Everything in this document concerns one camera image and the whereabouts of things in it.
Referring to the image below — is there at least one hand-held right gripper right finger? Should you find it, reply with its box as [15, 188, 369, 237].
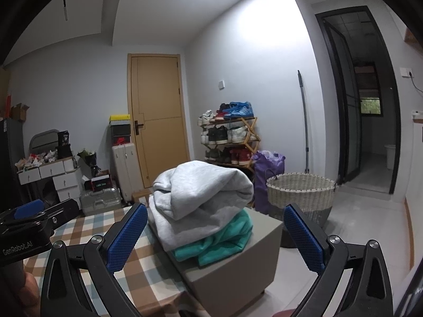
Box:
[283, 204, 396, 317]

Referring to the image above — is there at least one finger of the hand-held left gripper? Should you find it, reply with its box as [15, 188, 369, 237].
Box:
[0, 200, 46, 227]
[44, 199, 80, 235]

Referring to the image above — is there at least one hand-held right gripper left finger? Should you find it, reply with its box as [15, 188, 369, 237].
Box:
[40, 202, 149, 317]

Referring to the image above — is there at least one light grey embroidered sweatshirt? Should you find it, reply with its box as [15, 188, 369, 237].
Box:
[152, 160, 254, 220]

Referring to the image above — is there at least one person's left hand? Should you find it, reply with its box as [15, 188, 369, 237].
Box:
[24, 269, 41, 317]

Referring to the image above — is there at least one checkered blanket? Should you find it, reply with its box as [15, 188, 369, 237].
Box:
[22, 204, 190, 317]

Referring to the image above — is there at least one silver suitcase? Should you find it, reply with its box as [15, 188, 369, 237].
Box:
[80, 187, 123, 217]

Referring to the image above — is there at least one white drawer cabinet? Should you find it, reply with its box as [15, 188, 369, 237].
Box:
[17, 157, 84, 203]

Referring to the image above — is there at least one small wooden stool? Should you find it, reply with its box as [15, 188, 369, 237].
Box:
[131, 189, 155, 206]

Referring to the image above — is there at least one black shoe box red stripe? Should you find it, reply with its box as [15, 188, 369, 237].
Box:
[90, 175, 113, 193]

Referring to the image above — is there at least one woven laundry basket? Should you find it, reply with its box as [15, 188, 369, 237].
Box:
[265, 171, 340, 249]

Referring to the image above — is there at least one dark cabinet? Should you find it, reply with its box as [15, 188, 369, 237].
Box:
[0, 118, 26, 210]

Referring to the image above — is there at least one dark wrapped bouquet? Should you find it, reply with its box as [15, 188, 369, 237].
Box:
[77, 150, 99, 176]

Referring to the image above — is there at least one white suitcase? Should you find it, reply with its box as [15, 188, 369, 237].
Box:
[111, 142, 139, 204]

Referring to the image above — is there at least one grey curved chair back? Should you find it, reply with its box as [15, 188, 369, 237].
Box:
[29, 129, 61, 155]

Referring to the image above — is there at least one grey cube stool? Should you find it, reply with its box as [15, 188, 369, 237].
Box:
[146, 206, 285, 315]

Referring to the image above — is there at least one tall black box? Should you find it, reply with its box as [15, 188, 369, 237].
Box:
[57, 131, 73, 159]

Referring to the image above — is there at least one teal garment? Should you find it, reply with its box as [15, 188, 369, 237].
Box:
[172, 209, 254, 267]

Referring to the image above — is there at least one purple bag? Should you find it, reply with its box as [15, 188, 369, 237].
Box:
[251, 150, 287, 215]

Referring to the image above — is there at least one cardboard box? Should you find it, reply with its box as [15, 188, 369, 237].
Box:
[11, 103, 31, 122]

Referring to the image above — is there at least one grey mop pole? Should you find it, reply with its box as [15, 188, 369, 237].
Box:
[297, 69, 312, 174]

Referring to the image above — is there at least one white bucket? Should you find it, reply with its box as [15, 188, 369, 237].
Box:
[384, 143, 396, 171]

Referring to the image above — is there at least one bamboo shoe rack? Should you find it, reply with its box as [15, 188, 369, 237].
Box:
[198, 115, 262, 174]

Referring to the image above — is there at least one wooden door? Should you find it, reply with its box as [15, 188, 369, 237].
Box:
[127, 53, 191, 187]

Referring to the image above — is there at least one black framed glass door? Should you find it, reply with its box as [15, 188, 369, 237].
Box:
[315, 5, 403, 200]

